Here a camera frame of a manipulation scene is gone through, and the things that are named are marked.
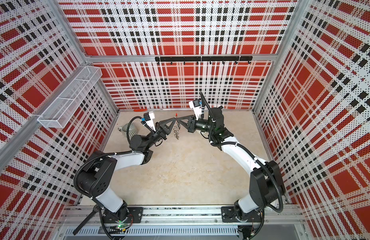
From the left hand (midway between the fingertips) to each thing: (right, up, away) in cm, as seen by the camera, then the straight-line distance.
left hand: (177, 121), depth 71 cm
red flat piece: (-39, +11, +57) cm, 70 cm away
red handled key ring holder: (-1, -4, 0) cm, 4 cm away
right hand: (0, 0, 0) cm, 0 cm away
